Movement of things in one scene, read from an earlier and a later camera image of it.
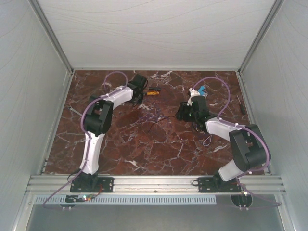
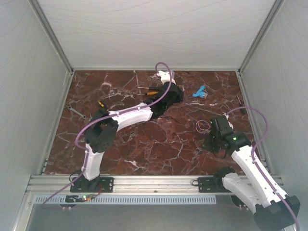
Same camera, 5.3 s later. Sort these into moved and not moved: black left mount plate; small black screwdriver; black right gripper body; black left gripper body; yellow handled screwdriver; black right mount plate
Moved: black left gripper body; black right gripper body
Not moved: black right mount plate; black left mount plate; small black screwdriver; yellow handled screwdriver
